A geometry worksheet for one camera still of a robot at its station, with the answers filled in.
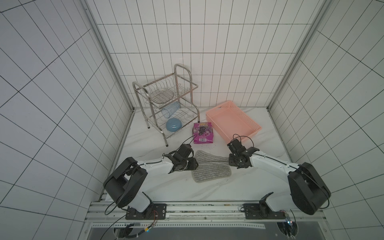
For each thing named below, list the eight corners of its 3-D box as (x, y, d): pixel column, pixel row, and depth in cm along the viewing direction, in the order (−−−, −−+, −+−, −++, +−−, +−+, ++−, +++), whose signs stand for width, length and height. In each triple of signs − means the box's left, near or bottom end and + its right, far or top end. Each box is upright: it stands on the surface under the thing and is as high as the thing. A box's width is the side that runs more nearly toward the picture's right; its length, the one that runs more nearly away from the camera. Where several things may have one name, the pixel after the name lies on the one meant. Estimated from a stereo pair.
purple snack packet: (192, 144, 99) (192, 140, 95) (192, 126, 109) (192, 122, 105) (213, 144, 99) (213, 140, 95) (211, 126, 109) (212, 122, 105)
